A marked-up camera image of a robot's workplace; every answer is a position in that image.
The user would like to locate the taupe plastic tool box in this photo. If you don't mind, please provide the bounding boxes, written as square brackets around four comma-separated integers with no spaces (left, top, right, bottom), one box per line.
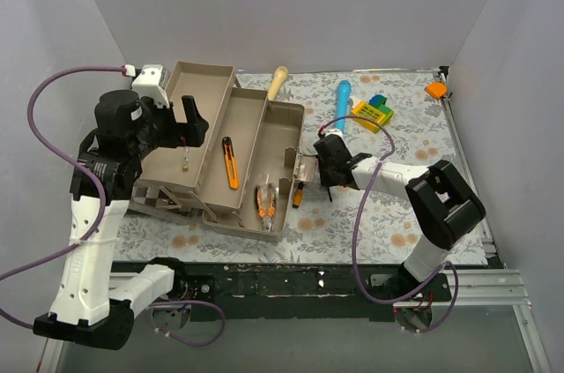
[130,62,316,242]

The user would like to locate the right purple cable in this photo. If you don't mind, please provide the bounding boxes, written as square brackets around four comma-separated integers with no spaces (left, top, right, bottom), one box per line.
[319,116,460,333]

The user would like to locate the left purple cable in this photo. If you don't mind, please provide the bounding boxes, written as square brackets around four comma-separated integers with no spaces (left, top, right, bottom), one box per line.
[0,63,226,349]

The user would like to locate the orange utility knife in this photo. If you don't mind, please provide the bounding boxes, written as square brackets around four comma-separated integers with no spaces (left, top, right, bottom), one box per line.
[222,137,240,190]

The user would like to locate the floral table mat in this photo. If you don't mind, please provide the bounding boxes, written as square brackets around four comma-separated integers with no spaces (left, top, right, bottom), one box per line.
[118,71,490,265]

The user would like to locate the blue toy microphone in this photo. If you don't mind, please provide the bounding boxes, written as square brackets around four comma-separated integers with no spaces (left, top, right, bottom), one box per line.
[334,80,352,132]

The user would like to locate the black white checkerboard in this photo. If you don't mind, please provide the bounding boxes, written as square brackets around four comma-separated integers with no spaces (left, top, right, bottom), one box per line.
[141,196,167,208]

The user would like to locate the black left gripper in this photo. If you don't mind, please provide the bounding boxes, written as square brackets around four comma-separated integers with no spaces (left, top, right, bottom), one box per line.
[130,94,209,158]

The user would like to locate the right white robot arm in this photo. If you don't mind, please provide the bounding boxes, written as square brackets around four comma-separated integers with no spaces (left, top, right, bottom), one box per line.
[314,130,486,305]

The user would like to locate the yellow green toy block house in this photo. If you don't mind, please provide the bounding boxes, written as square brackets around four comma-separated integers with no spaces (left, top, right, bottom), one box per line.
[349,94,394,133]

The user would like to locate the orange handled pliers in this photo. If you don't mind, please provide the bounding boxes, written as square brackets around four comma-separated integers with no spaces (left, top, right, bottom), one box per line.
[254,183,278,233]

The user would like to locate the orange tape measure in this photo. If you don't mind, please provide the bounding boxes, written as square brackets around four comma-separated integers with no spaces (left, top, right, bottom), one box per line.
[425,82,448,100]

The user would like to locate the purple cable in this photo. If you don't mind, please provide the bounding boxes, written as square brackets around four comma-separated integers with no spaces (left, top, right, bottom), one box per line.
[0,63,226,349]
[319,116,460,333]

